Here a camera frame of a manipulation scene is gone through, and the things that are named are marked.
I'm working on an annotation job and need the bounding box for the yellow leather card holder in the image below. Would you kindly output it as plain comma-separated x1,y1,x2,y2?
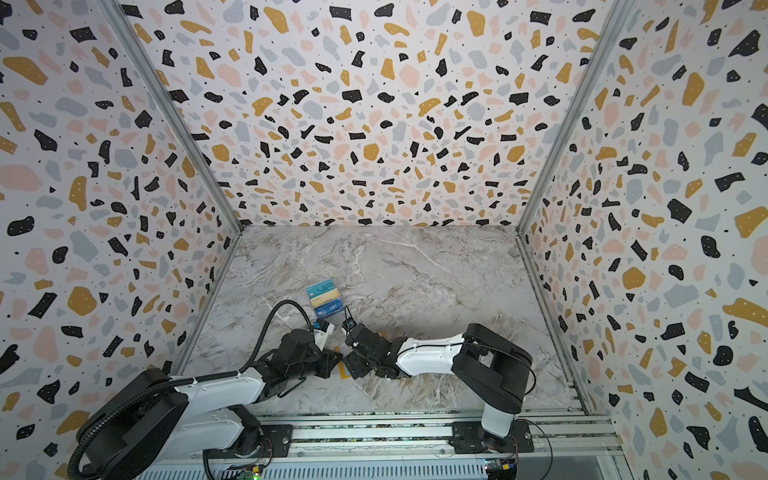
338,362,350,379

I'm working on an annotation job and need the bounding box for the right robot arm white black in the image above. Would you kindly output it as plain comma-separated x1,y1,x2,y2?
343,319,535,451

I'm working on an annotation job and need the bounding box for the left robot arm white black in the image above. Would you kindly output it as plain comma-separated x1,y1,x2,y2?
67,329,343,479

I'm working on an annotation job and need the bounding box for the blue VIP card in stand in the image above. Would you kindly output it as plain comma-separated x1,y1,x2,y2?
314,299,344,320

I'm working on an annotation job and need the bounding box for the gold card in stand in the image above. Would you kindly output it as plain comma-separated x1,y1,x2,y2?
310,288,340,308

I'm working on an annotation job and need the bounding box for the teal VIP card in stand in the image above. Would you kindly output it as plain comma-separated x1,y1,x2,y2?
306,279,335,299

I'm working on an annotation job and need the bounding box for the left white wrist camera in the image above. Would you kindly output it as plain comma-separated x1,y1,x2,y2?
312,320,334,350

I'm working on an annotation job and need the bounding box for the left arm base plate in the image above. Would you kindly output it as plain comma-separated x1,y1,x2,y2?
209,424,294,463

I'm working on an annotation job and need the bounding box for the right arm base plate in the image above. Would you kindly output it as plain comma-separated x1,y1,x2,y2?
449,421,534,454

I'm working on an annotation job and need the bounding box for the white perforated cable duct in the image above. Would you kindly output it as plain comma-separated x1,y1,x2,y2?
136,460,488,479

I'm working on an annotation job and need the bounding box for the right thin black cable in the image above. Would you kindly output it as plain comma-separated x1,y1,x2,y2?
521,419,556,480

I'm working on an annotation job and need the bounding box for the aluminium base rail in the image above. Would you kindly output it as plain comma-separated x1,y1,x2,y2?
110,410,625,466

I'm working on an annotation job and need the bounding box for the left black corrugated cable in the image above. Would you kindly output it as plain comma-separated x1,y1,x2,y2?
67,299,316,480

